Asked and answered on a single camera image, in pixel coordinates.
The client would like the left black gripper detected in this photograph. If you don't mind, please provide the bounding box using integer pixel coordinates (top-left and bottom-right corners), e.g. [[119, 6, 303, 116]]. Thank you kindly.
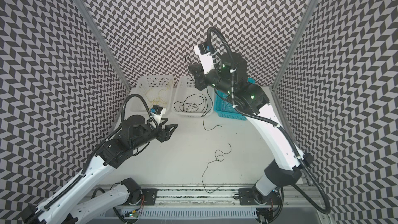
[[129, 116, 178, 149]]

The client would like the long black wire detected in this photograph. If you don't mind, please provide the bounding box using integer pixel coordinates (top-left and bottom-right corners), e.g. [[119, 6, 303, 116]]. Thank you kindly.
[[181, 93, 209, 115]]

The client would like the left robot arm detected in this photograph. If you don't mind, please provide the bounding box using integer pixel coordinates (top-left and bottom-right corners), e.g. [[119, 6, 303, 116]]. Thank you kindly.
[[20, 93, 178, 224]]

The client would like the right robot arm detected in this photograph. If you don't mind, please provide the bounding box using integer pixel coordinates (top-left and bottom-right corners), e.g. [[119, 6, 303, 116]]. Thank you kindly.
[[188, 27, 331, 214]]

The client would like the middle white plastic basket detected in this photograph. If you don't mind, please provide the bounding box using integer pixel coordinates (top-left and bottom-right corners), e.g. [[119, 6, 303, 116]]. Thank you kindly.
[[172, 76, 215, 118]]

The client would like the white plastic basket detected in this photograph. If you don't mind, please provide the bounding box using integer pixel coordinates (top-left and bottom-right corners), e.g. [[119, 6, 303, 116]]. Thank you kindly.
[[131, 75, 175, 111], [172, 76, 215, 118]]

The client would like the left white plastic basket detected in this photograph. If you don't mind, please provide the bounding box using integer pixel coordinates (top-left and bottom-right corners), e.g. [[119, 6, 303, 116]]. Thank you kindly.
[[131, 75, 175, 111]]

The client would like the teal plastic basket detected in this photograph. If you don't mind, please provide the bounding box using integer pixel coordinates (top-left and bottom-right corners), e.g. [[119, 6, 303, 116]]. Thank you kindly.
[[213, 90, 247, 121]]

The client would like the small circuit board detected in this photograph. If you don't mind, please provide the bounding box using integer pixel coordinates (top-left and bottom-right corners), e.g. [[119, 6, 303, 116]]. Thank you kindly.
[[124, 211, 139, 218]]

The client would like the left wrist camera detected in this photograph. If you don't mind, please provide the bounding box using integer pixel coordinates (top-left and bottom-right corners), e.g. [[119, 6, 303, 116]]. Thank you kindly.
[[150, 105, 166, 128]]

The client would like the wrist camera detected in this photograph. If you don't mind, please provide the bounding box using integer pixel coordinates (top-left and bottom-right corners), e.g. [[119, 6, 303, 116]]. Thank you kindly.
[[150, 105, 166, 128], [194, 43, 219, 75]]

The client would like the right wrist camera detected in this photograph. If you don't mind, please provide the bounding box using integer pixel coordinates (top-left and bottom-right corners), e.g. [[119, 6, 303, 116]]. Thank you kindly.
[[194, 43, 219, 75]]

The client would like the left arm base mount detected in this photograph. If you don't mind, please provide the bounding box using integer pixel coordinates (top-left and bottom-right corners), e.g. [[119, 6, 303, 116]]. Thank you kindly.
[[124, 188, 158, 206]]

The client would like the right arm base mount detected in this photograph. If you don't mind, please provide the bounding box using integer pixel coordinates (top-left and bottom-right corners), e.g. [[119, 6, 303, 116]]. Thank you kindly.
[[237, 188, 282, 206]]

